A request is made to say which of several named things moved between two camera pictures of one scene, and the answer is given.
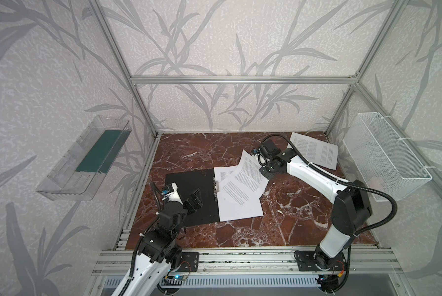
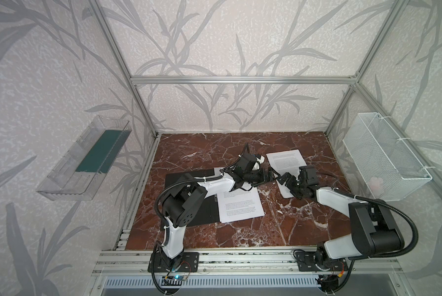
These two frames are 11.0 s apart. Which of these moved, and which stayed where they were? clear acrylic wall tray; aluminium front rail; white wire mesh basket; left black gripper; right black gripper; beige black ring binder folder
Moved: right black gripper; left black gripper
Stayed: aluminium front rail; beige black ring binder folder; clear acrylic wall tray; white wire mesh basket
